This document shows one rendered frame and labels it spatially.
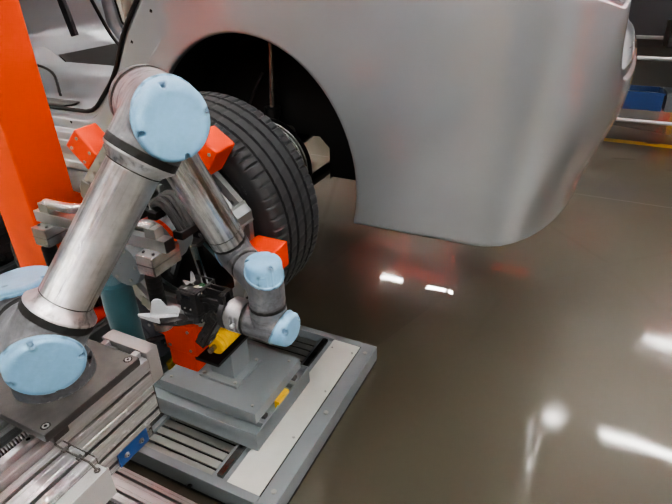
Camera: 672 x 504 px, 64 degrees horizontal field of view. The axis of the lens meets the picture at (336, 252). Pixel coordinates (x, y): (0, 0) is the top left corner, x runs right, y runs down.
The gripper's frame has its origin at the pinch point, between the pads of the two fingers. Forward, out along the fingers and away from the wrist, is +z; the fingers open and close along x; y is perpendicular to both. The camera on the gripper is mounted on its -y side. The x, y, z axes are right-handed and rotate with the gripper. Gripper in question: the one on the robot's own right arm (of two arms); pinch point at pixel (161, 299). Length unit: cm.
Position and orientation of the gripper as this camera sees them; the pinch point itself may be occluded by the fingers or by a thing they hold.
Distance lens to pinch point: 131.4
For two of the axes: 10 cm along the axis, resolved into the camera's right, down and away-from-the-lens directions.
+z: -9.0, -2.0, 3.9
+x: -4.4, 4.5, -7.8
